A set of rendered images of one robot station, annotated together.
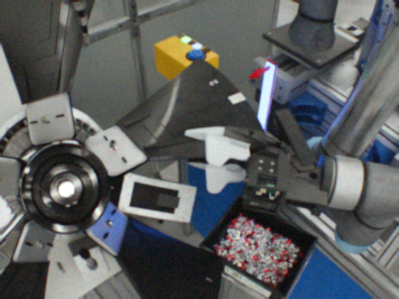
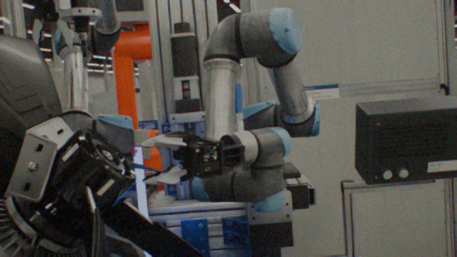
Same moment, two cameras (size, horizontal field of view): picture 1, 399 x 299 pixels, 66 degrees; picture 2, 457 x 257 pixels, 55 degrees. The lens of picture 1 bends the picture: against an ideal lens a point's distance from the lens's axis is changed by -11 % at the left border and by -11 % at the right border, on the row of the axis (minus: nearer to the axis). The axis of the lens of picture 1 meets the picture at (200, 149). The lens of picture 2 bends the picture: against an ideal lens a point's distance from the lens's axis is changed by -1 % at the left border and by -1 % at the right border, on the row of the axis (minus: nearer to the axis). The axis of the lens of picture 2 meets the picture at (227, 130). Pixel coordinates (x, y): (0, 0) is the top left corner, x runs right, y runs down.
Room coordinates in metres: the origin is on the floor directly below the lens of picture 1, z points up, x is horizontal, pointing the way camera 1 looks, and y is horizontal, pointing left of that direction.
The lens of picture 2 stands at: (-0.35, 0.56, 1.30)
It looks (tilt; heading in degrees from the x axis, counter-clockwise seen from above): 4 degrees down; 311
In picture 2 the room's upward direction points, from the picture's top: 5 degrees counter-clockwise
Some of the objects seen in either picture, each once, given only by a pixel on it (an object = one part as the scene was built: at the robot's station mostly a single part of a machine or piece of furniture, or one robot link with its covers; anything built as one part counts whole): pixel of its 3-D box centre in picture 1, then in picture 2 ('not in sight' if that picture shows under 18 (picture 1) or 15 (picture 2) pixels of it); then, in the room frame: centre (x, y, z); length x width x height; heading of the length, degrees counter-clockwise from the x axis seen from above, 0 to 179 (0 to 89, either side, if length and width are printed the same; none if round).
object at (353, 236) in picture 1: (357, 216); (260, 187); (0.27, -0.27, 1.08); 0.11 x 0.08 x 0.11; 21
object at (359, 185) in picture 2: not in sight; (387, 183); (0.08, -0.55, 1.04); 0.24 x 0.03 x 0.03; 40
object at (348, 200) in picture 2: not in sight; (350, 218); (0.16, -0.49, 0.96); 0.03 x 0.03 x 0.20; 40
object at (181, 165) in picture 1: (185, 188); not in sight; (0.82, 0.06, 0.39); 0.04 x 0.04 x 0.78; 40
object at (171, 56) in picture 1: (185, 65); not in sight; (0.79, 0.04, 1.02); 0.16 x 0.10 x 0.11; 40
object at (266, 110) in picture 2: not in sight; (261, 121); (0.54, -0.67, 1.20); 0.13 x 0.12 x 0.14; 21
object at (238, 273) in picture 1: (258, 248); not in sight; (0.33, -0.13, 0.85); 0.22 x 0.17 x 0.07; 55
